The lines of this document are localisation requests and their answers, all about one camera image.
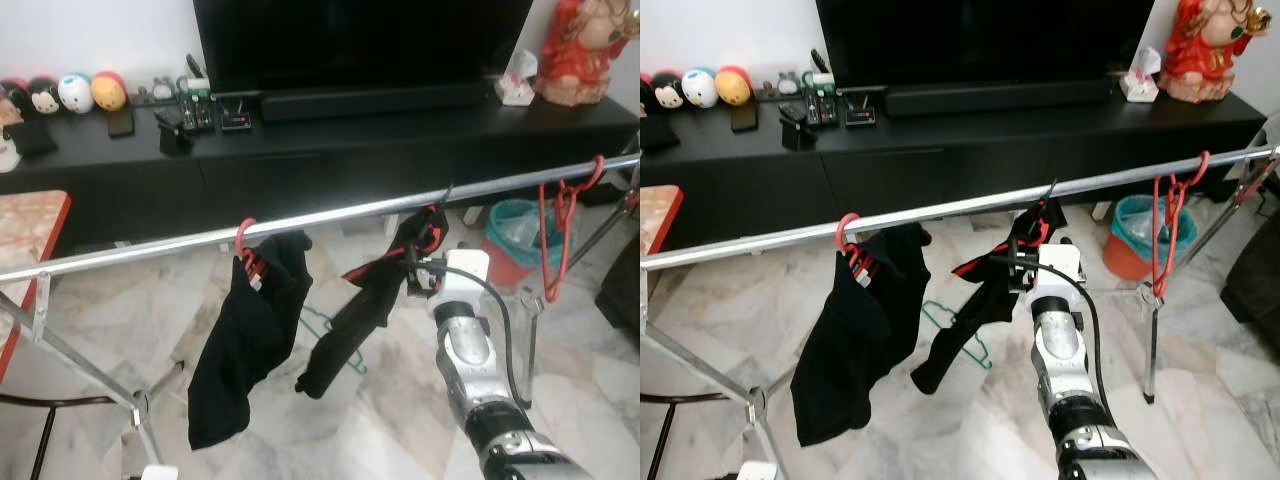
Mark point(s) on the black garment red trim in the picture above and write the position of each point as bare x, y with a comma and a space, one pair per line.
365, 300
990, 290

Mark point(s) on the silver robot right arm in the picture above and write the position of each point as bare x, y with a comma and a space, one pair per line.
480, 380
1075, 380

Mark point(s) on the green plastic hanger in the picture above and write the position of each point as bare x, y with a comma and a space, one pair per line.
985, 360
358, 362

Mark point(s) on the red plastic hanger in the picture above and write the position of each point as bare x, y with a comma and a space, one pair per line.
1170, 210
845, 232
243, 235
566, 200

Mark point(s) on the orange bin green liner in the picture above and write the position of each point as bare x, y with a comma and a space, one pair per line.
515, 240
1140, 235

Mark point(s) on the black TV cabinet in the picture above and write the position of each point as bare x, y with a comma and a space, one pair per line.
300, 172
950, 165

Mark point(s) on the silver metal clothes rack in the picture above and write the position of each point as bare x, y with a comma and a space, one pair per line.
900, 217
300, 221

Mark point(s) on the black soundbar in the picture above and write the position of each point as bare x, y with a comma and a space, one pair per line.
1000, 97
375, 102

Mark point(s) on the white tissue box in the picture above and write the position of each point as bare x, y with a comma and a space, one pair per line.
517, 88
1140, 85

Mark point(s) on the black flat television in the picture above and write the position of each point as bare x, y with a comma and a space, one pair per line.
985, 40
360, 40

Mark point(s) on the marble table red edge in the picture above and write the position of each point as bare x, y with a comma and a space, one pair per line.
25, 230
655, 215

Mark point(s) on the black remote holder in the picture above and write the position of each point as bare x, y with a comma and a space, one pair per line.
822, 100
197, 105

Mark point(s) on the red robed figurine statue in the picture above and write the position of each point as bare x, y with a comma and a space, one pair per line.
585, 50
1205, 50

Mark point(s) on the black metal chair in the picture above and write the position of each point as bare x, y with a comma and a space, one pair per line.
60, 401
680, 398

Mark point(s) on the black mouse plush toy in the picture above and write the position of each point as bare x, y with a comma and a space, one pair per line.
43, 97
668, 92

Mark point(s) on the white blue plush toy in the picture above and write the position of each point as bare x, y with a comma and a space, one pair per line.
75, 93
699, 88

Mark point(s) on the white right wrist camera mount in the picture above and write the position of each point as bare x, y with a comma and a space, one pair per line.
1058, 275
462, 280

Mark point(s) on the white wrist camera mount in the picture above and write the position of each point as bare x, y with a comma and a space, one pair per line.
757, 472
1058, 275
462, 280
160, 473

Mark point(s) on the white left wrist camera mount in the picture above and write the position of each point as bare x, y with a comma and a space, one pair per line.
160, 473
757, 472

